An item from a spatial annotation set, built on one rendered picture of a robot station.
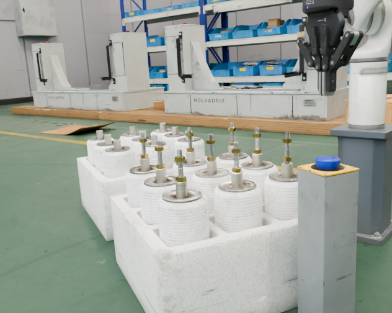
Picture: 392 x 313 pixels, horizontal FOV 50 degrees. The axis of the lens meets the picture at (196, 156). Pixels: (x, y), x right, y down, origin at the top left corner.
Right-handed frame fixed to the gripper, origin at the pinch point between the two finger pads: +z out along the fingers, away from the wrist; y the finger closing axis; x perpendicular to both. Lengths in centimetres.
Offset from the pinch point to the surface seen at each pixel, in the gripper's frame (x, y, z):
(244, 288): -10.7, -9.6, 37.2
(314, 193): -3.3, 1.1, 17.2
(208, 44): 239, -543, -33
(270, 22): 300, -464, -56
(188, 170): -9.6, -36.9, 20.4
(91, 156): -23, -92, 25
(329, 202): -2.3, 3.6, 18.2
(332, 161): -0.3, 1.9, 12.1
